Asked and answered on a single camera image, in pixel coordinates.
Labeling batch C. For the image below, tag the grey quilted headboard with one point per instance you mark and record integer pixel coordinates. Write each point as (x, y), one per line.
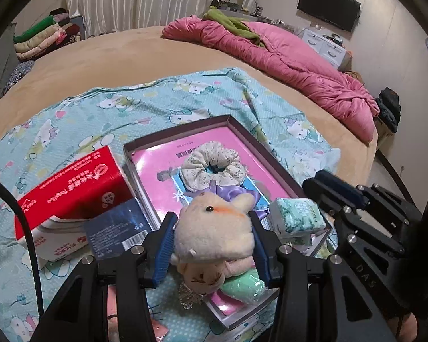
(0, 64)

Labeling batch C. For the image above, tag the stack of folded clothes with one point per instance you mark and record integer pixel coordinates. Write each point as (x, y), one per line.
(42, 39)

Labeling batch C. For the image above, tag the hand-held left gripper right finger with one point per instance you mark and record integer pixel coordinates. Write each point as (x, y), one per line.
(260, 249)

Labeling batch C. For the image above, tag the tan bed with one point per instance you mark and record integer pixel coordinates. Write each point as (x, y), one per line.
(110, 57)

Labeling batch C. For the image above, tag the red and white tissue box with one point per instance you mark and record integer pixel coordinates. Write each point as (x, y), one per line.
(75, 188)

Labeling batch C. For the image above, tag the person's right hand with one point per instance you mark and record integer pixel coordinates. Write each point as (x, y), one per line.
(408, 329)

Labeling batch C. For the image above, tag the white drawer cabinet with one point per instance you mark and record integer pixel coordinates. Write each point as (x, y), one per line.
(324, 50)

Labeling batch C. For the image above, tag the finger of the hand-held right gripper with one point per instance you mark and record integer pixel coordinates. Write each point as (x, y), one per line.
(324, 196)
(339, 183)

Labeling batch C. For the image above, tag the black wall television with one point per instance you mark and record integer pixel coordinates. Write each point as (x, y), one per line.
(328, 5)

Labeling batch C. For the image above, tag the mint green cloth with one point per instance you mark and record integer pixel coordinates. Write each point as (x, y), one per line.
(242, 286)

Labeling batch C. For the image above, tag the cluttered side table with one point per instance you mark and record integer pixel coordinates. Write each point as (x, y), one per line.
(239, 5)

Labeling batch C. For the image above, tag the cartoon cat printed blanket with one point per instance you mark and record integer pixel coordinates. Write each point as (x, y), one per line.
(164, 103)

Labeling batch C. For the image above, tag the dark blue packet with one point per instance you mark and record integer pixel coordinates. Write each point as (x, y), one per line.
(117, 228)

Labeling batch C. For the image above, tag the purple satin scrunchie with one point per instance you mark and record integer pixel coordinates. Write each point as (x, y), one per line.
(235, 190)

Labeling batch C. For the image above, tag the cream plush toy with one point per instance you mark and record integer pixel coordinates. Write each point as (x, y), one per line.
(214, 228)

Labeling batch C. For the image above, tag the striped white curtain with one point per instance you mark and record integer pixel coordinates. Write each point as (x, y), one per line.
(128, 0)

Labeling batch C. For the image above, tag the dark patterned cloth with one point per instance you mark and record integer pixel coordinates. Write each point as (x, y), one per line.
(18, 74)

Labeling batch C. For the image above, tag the cream floral scrunchie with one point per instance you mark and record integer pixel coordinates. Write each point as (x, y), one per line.
(199, 164)

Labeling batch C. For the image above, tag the green tissue packet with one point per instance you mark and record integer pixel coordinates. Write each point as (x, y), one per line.
(296, 215)

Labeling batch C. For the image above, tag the black bag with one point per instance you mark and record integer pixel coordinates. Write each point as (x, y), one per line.
(388, 108)

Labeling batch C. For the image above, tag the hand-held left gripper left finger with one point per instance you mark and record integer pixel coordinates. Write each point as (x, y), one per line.
(166, 242)

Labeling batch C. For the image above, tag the shallow box with pink lining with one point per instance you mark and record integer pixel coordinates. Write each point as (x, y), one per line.
(157, 171)

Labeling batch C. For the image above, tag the pink quilt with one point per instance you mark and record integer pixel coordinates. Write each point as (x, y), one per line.
(289, 64)

